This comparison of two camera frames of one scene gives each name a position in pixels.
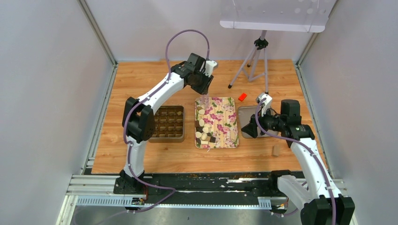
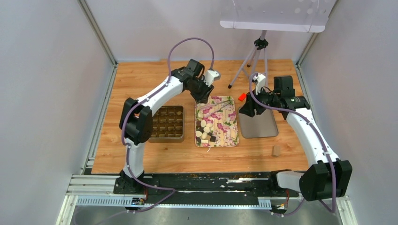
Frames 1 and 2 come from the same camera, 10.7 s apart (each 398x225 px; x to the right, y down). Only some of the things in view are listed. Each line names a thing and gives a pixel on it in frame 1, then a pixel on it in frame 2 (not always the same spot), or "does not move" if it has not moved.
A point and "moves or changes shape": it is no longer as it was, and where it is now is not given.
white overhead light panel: (295, 15) does not move
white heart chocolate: (198, 134) does not move
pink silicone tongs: (204, 100) moves or changes shape
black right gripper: (251, 128) to (248, 108)
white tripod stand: (261, 43) does not move
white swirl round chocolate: (204, 136) does not move
